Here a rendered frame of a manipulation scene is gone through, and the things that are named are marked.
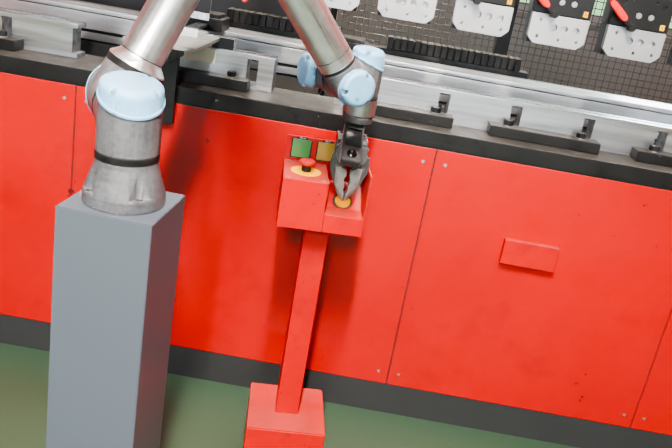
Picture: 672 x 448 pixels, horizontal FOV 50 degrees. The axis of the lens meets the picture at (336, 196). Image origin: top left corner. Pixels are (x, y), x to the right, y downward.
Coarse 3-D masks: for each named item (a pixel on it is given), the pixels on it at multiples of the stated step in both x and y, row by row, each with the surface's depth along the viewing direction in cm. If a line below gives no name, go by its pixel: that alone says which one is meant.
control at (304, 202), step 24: (288, 144) 176; (312, 144) 176; (288, 168) 169; (288, 192) 164; (312, 192) 164; (360, 192) 175; (288, 216) 166; (312, 216) 166; (336, 216) 166; (360, 216) 169
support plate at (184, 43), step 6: (180, 36) 187; (186, 36) 189; (204, 36) 194; (210, 36) 196; (180, 42) 178; (186, 42) 180; (192, 42) 181; (198, 42) 183; (204, 42) 184; (210, 42) 187; (174, 48) 173; (180, 48) 173; (186, 48) 173; (192, 48) 173; (198, 48) 175; (204, 48) 181
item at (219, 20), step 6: (210, 12) 219; (216, 12) 221; (192, 18) 216; (210, 18) 215; (216, 18) 216; (222, 18) 219; (228, 18) 223; (186, 24) 216; (192, 24) 208; (198, 24) 211; (204, 24) 213; (210, 24) 216; (216, 24) 216; (222, 24) 216; (228, 24) 224; (210, 30) 216; (216, 30) 216; (222, 30) 217
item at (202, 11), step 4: (200, 0) 196; (204, 0) 196; (208, 0) 195; (200, 4) 196; (204, 4) 196; (208, 4) 196; (196, 8) 196; (200, 8) 196; (204, 8) 196; (208, 8) 196; (196, 12) 198; (200, 12) 198; (204, 12) 197; (208, 12) 196; (192, 16) 198; (196, 16) 198; (200, 16) 198; (204, 16) 198; (208, 16) 198; (208, 20) 198
